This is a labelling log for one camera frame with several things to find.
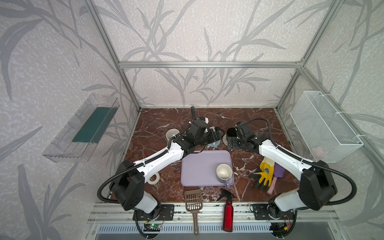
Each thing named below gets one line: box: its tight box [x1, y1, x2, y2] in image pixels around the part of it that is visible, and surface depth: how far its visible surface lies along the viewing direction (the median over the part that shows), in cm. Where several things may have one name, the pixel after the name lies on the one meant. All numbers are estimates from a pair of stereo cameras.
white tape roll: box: [147, 172, 160, 185], surface depth 86 cm
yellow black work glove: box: [253, 157, 275, 191], surface depth 82 cm
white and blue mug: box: [209, 126, 221, 136], surface depth 72 cm
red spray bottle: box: [216, 188, 237, 233], surface depth 73 cm
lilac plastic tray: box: [181, 150, 234, 187], surface depth 89 cm
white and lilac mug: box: [216, 163, 233, 189], surface depth 82 cm
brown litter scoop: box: [184, 189, 203, 236], surface depth 78 cm
